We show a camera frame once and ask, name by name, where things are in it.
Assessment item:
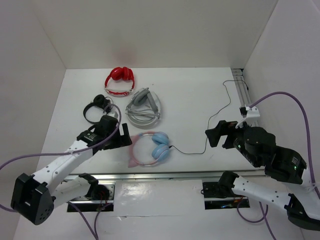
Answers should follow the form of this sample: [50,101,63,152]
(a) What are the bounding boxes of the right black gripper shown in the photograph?
[203,116,258,166]

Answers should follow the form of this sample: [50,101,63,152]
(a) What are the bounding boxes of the pink blue cat-ear headphones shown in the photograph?
[128,131,170,168]

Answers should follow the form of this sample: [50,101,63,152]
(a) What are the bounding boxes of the thin black headphone cable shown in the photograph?
[168,80,249,156]

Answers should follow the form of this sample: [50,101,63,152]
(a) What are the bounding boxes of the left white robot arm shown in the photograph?
[10,115,132,226]

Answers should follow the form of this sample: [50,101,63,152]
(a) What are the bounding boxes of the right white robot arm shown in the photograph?
[205,120,320,231]

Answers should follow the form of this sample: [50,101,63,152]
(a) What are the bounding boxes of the grey white headphones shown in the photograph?
[125,87,162,130]

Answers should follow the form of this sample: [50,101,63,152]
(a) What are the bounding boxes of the red white headphones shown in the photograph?
[104,66,135,98]

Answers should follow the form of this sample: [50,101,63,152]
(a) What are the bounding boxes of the aluminium rail front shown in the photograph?
[64,169,265,181]

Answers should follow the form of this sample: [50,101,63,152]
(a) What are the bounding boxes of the aluminium rail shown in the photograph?
[64,169,265,181]
[231,68,259,127]

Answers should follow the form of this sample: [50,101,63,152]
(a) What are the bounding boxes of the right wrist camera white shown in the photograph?
[239,105,260,125]

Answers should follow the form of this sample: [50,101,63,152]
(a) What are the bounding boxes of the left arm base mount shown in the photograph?
[70,180,115,213]

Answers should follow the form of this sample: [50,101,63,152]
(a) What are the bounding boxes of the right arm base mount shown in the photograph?
[200,182,250,210]

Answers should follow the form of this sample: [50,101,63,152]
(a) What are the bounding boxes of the aluminium rail right side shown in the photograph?
[231,68,259,127]

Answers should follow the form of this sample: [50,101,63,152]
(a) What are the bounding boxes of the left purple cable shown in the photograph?
[0,104,123,240]

